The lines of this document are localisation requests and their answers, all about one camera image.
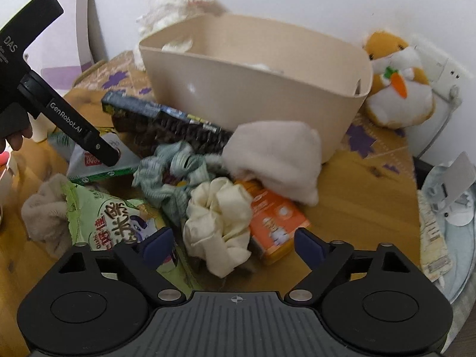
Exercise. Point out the folded printed paper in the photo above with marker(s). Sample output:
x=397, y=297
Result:
x=433, y=238

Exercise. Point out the person's left hand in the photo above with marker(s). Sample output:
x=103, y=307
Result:
x=16, y=140

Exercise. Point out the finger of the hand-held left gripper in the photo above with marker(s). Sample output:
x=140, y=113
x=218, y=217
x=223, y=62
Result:
x=78, y=128

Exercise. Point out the lavender box with beige edge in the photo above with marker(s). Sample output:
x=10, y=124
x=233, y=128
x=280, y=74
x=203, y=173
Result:
x=63, y=44

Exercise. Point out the green red-label snack packet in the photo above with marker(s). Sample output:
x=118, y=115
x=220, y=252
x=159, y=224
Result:
x=93, y=171

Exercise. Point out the beige plastic basket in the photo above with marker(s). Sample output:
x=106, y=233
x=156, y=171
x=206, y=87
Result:
x=241, y=93

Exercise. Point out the white phone stand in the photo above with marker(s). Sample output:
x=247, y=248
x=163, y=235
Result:
x=459, y=174

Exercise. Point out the cream scrunchie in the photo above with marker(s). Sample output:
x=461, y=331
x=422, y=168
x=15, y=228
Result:
x=215, y=223

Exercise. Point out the orange hamster plush toy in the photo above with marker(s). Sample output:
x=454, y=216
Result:
x=405, y=100

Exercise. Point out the green striped scrunchie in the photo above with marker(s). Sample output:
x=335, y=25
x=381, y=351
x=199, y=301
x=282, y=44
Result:
x=174, y=163

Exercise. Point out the cream fuzzy sock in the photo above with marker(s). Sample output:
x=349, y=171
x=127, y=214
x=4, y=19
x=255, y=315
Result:
x=271, y=156

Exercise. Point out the wooden desktop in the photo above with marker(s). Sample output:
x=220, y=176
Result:
x=353, y=200

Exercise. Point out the round pale blue tray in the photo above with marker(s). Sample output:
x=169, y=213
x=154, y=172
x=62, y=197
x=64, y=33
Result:
x=465, y=253

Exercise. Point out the orange box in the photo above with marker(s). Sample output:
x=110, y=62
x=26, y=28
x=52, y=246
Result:
x=271, y=215

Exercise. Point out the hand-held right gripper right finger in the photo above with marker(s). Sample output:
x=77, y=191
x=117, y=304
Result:
x=308, y=247

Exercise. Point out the large green snack packet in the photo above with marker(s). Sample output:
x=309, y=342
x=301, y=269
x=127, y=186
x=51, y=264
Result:
x=108, y=219

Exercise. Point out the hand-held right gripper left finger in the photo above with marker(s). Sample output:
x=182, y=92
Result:
x=160, y=247

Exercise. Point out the white wall outlet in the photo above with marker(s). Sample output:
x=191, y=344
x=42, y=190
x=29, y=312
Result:
x=442, y=70

